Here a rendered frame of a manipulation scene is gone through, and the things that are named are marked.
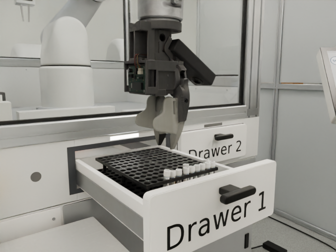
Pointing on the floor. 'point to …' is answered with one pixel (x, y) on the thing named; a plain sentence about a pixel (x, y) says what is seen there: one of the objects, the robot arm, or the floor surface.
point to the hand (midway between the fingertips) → (168, 139)
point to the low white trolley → (68, 239)
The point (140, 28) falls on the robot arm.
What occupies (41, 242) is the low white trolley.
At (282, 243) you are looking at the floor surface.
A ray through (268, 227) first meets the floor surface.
